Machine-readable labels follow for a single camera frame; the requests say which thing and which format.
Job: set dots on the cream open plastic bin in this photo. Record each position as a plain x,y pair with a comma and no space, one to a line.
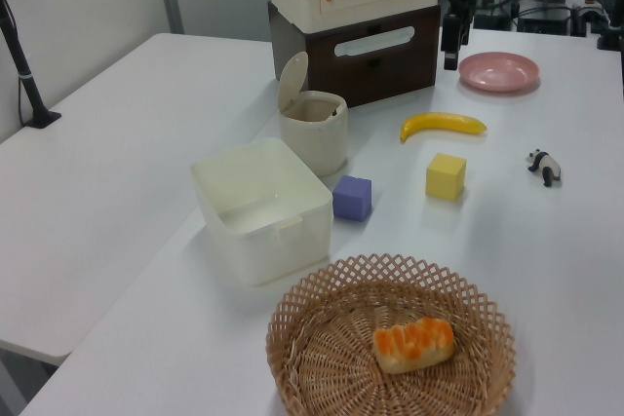
273,245

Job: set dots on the purple cube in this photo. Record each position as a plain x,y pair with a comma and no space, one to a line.
351,201

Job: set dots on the dark wooden drawer box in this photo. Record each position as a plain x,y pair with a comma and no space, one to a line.
361,80

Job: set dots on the toy bread with orange glaze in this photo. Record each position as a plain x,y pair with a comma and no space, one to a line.
414,345

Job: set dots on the woven wicker basket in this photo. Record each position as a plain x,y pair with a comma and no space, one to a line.
312,362

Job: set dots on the cream flip-lid trash can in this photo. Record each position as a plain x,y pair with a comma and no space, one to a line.
312,143

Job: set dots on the pink plate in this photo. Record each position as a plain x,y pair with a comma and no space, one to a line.
499,72

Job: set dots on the black camera stand pole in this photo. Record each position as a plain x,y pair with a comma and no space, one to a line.
27,80

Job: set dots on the yellow cube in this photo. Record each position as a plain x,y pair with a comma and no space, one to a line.
443,179

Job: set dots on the yellow toy banana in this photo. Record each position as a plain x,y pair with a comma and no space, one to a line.
443,122

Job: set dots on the black device box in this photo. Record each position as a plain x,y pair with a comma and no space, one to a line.
541,25

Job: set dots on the panda figurine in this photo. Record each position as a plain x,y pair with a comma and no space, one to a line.
546,165

